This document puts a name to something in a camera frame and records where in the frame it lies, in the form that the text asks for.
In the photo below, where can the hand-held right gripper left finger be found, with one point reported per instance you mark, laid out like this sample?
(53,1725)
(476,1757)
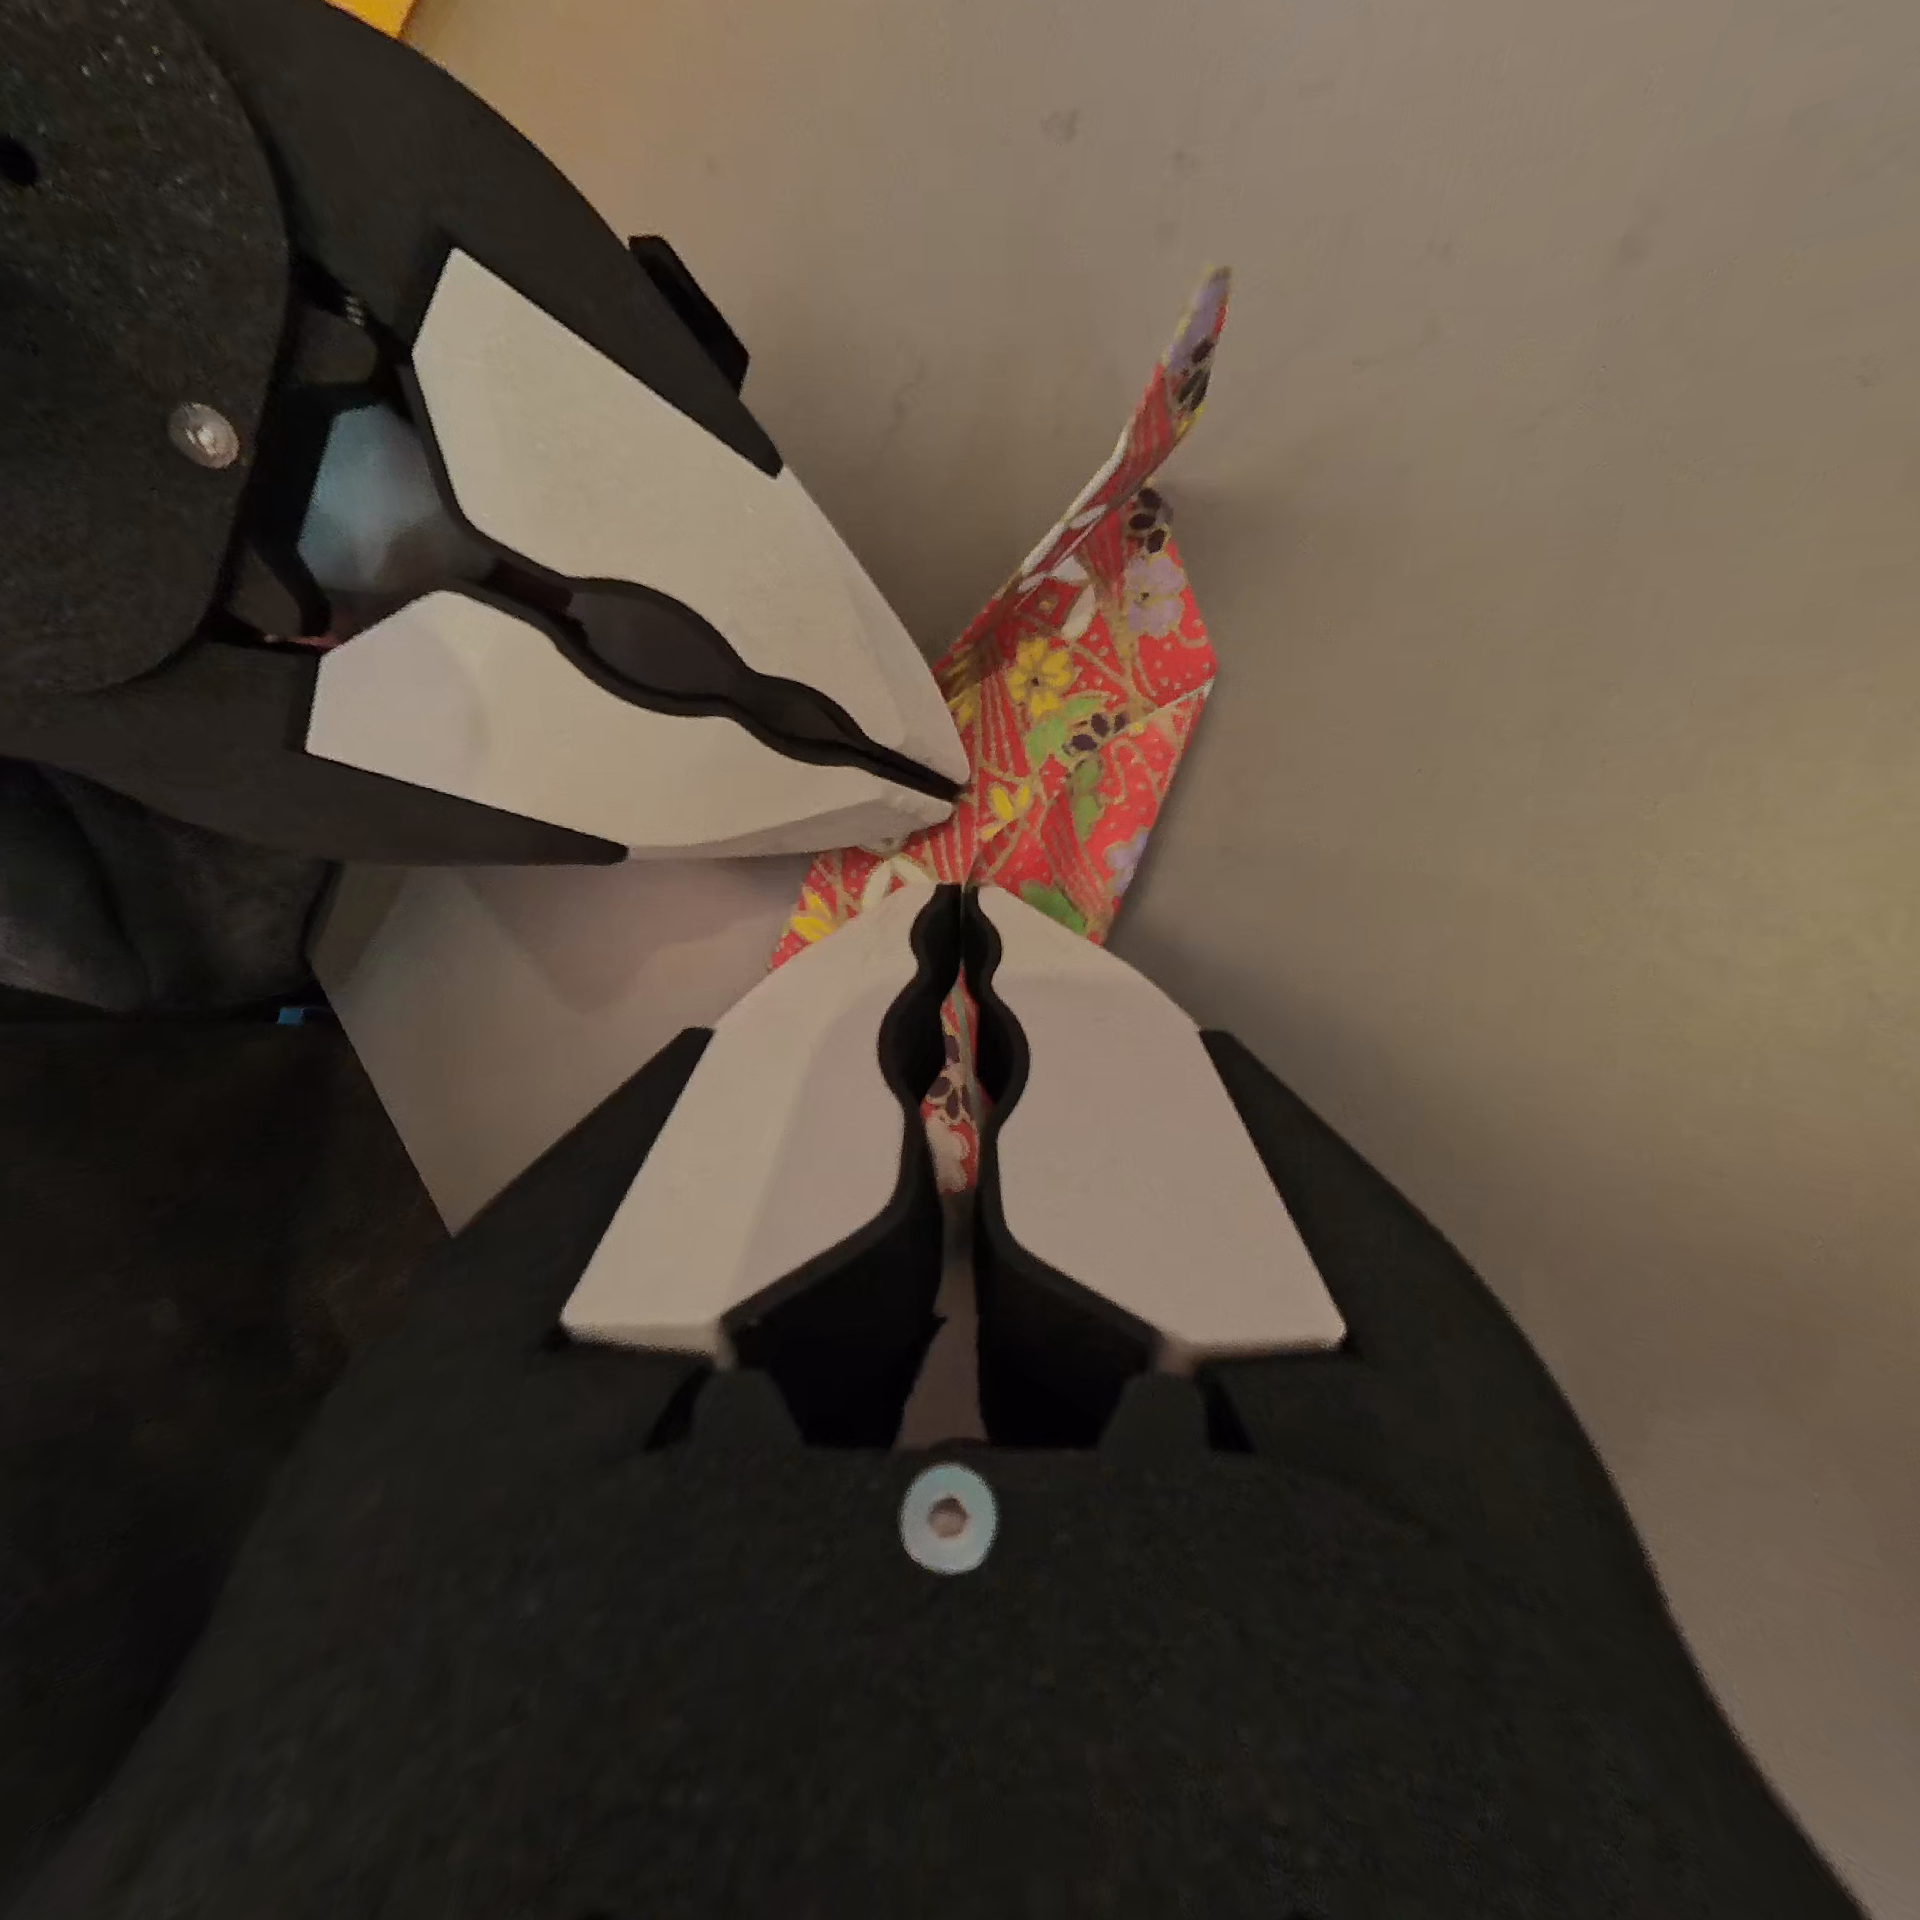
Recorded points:
(779,1153)

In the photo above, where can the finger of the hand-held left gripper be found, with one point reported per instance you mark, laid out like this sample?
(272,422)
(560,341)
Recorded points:
(676,478)
(570,735)

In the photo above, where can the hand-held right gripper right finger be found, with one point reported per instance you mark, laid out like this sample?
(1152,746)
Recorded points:
(1139,1167)

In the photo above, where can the red floral green-backed origami paper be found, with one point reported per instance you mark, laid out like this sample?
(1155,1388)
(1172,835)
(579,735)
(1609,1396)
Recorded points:
(1094,703)

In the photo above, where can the yellow plastic bin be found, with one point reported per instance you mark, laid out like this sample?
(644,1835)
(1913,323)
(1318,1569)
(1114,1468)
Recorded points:
(382,12)

